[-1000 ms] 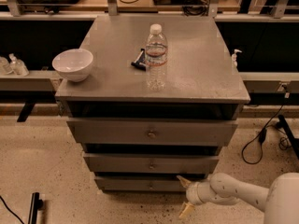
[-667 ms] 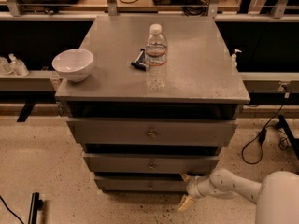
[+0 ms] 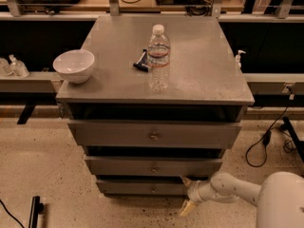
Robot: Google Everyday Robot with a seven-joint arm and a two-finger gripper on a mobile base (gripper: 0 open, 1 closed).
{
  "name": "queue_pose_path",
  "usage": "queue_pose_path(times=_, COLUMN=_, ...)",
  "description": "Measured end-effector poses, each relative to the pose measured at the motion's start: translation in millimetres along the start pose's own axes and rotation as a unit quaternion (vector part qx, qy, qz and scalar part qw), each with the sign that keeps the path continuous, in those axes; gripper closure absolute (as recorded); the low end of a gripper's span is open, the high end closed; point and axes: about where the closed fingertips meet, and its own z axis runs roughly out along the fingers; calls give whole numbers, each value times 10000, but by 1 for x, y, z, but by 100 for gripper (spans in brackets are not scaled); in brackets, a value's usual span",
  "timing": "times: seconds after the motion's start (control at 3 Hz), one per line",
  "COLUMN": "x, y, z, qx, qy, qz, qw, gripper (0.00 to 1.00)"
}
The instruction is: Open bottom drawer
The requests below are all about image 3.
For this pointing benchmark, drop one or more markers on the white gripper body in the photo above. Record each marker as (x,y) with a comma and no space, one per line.
(194,193)

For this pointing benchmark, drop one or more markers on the grey bottom drawer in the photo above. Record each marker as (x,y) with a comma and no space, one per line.
(130,187)

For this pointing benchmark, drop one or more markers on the grey drawer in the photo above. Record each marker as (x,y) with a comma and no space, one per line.
(154,133)
(157,167)
(130,187)

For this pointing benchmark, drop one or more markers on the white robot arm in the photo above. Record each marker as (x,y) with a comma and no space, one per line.
(279,200)

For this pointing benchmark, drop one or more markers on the grey middle drawer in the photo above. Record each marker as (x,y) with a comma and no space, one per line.
(157,167)

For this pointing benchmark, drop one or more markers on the grey drawer cabinet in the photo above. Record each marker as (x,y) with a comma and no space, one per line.
(205,84)

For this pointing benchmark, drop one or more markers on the grey top drawer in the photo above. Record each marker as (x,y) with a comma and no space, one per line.
(154,133)

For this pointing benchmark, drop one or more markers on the black table leg right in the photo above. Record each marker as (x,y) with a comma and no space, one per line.
(297,142)

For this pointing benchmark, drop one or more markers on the black and white razor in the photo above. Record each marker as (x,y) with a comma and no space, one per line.
(142,62)

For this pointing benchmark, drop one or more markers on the small white pump bottle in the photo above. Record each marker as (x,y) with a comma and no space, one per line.
(238,57)

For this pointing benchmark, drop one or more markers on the clear plastic water bottle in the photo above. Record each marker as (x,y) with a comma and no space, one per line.
(158,59)

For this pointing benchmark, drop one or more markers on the black stand foot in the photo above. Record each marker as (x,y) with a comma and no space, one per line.
(37,208)

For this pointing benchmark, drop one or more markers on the white bowl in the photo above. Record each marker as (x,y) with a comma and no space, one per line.
(75,66)

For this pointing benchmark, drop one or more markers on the clear sanitizer bottle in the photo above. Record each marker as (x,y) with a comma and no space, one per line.
(18,67)

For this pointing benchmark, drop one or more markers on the clear bottle at left edge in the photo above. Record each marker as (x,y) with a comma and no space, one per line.
(5,67)

